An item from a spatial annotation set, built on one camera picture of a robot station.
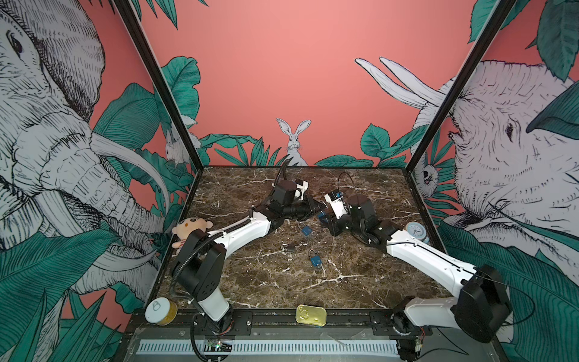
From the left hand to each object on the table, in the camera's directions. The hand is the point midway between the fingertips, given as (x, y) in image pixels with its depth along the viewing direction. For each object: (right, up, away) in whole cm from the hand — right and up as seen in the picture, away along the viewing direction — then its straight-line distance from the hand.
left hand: (329, 204), depth 78 cm
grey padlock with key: (-14, -19, +15) cm, 28 cm away
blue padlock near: (-4, -23, +10) cm, 25 cm away
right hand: (-3, -4, +2) cm, 5 cm away
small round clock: (+39, -12, +15) cm, 44 cm away
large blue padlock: (-3, -4, +2) cm, 5 cm away
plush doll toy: (-56, -9, +10) cm, 57 cm away
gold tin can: (-5, -36, -6) cm, 37 cm away
